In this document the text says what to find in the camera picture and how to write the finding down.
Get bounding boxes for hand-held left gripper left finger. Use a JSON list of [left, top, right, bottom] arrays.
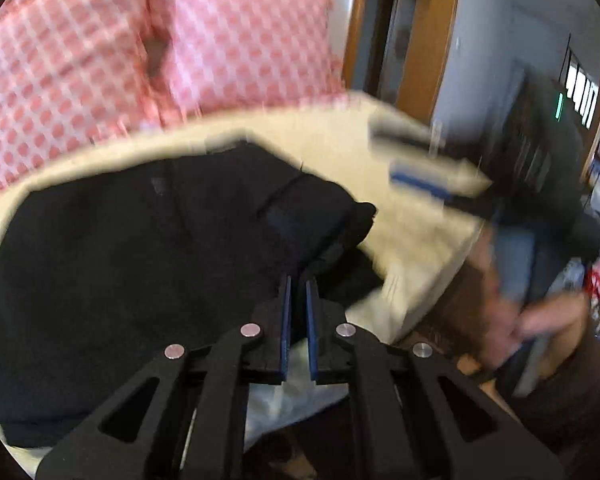
[[35, 275, 293, 480]]

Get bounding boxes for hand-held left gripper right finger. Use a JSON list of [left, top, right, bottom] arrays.
[[305, 279, 567, 480]]

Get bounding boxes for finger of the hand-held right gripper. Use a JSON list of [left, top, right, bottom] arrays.
[[389, 156, 493, 211], [369, 116, 448, 156]]

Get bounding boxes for black pants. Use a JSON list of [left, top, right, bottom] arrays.
[[0, 141, 387, 448]]

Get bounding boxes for person's right forearm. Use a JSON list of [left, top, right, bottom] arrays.
[[500, 300, 600, 466]]

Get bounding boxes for person's right hand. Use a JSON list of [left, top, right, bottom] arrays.
[[480, 290, 593, 366]]

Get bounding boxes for cream bed blanket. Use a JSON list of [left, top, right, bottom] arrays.
[[0, 94, 487, 466]]

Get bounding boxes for white cloth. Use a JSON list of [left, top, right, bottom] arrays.
[[244, 337, 352, 453]]

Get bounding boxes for window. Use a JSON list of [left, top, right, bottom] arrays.
[[562, 35, 600, 128]]

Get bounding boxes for pink checked pillow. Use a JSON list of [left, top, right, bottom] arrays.
[[0, 0, 157, 206], [152, 0, 348, 123]]

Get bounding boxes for wooden door frame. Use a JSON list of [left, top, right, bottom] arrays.
[[341, 0, 462, 122]]

